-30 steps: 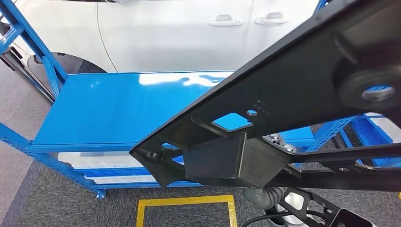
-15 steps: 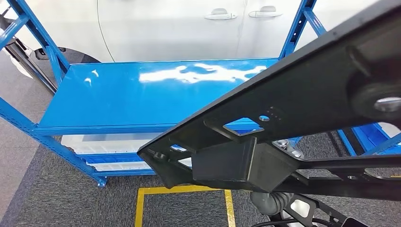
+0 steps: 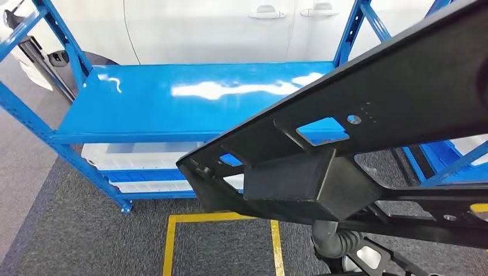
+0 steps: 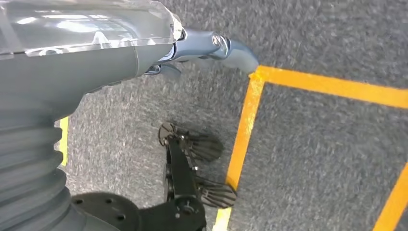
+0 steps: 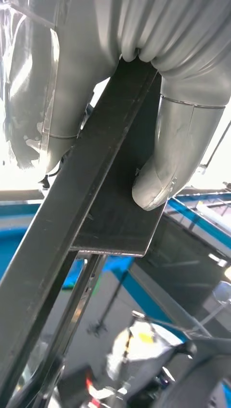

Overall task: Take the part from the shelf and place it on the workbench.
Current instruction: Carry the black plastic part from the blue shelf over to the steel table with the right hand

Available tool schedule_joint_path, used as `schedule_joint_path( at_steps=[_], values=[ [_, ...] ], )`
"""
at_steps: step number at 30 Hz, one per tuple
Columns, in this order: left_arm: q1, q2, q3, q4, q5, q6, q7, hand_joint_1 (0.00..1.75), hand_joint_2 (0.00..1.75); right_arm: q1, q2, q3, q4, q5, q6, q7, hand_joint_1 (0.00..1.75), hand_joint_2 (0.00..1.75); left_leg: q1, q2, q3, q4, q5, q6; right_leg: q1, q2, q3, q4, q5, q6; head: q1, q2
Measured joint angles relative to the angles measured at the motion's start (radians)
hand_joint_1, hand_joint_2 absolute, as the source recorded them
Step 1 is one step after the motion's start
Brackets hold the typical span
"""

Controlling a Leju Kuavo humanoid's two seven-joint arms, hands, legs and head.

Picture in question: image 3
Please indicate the white car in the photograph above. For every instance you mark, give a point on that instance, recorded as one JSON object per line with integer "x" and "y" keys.
{"x": 209, "y": 30}

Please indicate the black plastic mounting plate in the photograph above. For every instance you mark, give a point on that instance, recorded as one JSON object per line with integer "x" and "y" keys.
{"x": 400, "y": 76}

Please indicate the blue metal shelf rack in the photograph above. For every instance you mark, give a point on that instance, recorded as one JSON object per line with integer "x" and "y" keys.
{"x": 152, "y": 110}
{"x": 438, "y": 160}

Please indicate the black camera bracket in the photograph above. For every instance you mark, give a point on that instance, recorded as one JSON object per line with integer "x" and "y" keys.
{"x": 396, "y": 263}

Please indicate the white plastic bin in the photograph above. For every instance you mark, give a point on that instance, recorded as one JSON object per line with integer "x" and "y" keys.
{"x": 234, "y": 183}
{"x": 133, "y": 156}
{"x": 152, "y": 186}

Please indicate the dark metal frame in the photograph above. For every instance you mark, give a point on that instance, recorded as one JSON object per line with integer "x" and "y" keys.
{"x": 42, "y": 63}

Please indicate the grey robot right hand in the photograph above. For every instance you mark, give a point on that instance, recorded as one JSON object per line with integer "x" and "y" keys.
{"x": 324, "y": 238}

